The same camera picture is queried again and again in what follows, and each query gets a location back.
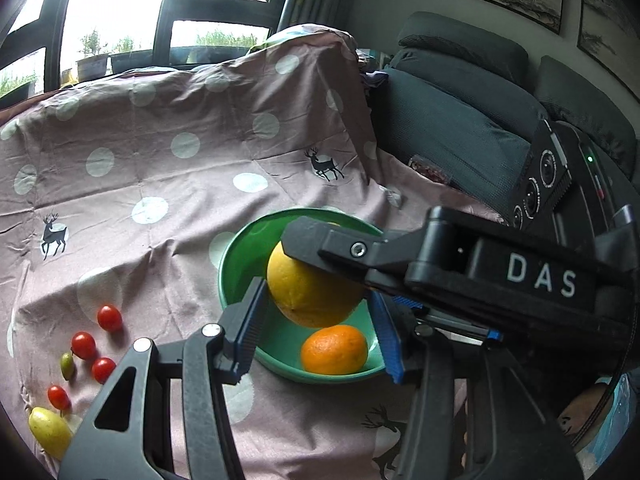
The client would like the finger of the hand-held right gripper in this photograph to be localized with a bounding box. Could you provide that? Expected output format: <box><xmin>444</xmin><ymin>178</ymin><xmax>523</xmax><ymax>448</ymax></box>
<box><xmin>280</xmin><ymin>216</ymin><xmax>436</xmax><ymax>286</ymax></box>

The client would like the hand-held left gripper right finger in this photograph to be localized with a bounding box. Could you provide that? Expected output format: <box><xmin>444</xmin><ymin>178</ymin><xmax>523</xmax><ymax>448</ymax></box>
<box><xmin>369</xmin><ymin>290</ymin><xmax>583</xmax><ymax>480</ymax></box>

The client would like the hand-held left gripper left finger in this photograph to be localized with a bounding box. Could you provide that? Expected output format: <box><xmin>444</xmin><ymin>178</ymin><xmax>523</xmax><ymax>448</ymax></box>
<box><xmin>57</xmin><ymin>276</ymin><xmax>271</xmax><ymax>480</ymax></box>

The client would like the green plastic bowl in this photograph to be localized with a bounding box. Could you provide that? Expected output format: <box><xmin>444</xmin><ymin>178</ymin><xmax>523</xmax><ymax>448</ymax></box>
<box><xmin>218</xmin><ymin>207</ymin><xmax>396</xmax><ymax>385</ymax></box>

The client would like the orange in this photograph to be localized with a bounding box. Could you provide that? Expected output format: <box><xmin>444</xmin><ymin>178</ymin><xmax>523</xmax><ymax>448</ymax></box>
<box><xmin>300</xmin><ymin>324</ymin><xmax>369</xmax><ymax>376</ymax></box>

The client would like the round yellow lemon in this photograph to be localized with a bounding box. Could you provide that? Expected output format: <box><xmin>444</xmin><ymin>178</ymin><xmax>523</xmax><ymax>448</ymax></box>
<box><xmin>266</xmin><ymin>240</ymin><xmax>366</xmax><ymax>329</ymax></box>

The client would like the red cherry tomato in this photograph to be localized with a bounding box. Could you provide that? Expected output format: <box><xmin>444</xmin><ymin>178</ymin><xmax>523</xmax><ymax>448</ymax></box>
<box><xmin>71</xmin><ymin>331</ymin><xmax>97</xmax><ymax>360</ymax></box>
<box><xmin>91</xmin><ymin>357</ymin><xmax>117</xmax><ymax>384</ymax></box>
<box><xmin>96</xmin><ymin>305</ymin><xmax>124</xmax><ymax>333</ymax></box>
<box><xmin>47</xmin><ymin>385</ymin><xmax>72</xmax><ymax>411</ymax></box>

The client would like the yellow-green lemon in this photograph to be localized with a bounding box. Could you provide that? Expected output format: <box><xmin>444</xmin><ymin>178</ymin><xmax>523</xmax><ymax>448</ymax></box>
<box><xmin>27</xmin><ymin>406</ymin><xmax>75</xmax><ymax>461</ymax></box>

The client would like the red patterned packet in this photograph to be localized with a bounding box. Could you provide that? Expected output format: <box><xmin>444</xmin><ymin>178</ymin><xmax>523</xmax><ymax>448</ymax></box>
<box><xmin>407</xmin><ymin>156</ymin><xmax>453</xmax><ymax>186</ymax></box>

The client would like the tan rounded object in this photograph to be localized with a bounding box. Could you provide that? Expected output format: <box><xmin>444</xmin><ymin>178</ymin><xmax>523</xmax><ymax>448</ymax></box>
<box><xmin>555</xmin><ymin>384</ymin><xmax>618</xmax><ymax>448</ymax></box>

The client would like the pink dotted deer blanket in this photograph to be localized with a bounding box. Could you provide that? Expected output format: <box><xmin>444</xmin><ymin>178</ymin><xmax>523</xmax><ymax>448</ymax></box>
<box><xmin>0</xmin><ymin>22</ymin><xmax>506</xmax><ymax>480</ymax></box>

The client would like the light blue plastic bag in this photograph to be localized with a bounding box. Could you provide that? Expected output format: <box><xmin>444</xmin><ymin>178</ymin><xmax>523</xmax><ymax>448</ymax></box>
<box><xmin>575</xmin><ymin>375</ymin><xmax>640</xmax><ymax>471</ymax></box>

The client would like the dark grey sofa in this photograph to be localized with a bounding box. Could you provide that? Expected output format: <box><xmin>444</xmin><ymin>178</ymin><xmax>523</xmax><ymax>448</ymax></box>
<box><xmin>370</xmin><ymin>10</ymin><xmax>640</xmax><ymax>221</ymax></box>

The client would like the pile of clothes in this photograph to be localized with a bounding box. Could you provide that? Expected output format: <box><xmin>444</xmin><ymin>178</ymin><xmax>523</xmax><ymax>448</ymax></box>
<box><xmin>356</xmin><ymin>47</ymin><xmax>390</xmax><ymax>91</ymax></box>

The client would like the long planter with grass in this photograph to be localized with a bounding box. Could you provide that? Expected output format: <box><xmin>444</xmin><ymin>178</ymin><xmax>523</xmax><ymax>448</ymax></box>
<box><xmin>170</xmin><ymin>30</ymin><xmax>271</xmax><ymax>68</ymax></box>

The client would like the dark planter with grass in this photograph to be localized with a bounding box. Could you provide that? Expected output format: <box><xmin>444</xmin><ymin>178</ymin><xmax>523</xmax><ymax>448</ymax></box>
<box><xmin>110</xmin><ymin>35</ymin><xmax>173</xmax><ymax>73</ymax></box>

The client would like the dark pot with plant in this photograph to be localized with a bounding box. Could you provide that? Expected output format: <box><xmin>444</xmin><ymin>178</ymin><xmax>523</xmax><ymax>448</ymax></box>
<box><xmin>75</xmin><ymin>30</ymin><xmax>111</xmax><ymax>81</ymax></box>

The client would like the black framed window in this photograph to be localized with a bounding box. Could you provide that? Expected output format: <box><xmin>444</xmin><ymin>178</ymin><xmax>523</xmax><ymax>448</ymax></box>
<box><xmin>0</xmin><ymin>0</ymin><xmax>301</xmax><ymax>106</ymax></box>

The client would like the planter with green grass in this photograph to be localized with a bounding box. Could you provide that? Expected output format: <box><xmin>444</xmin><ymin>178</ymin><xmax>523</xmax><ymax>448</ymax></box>
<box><xmin>0</xmin><ymin>72</ymin><xmax>41</xmax><ymax>108</ymax></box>

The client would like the black cable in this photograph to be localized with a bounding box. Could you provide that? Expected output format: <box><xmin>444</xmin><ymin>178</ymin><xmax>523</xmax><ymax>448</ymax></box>
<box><xmin>567</xmin><ymin>350</ymin><xmax>633</xmax><ymax>448</ymax></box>

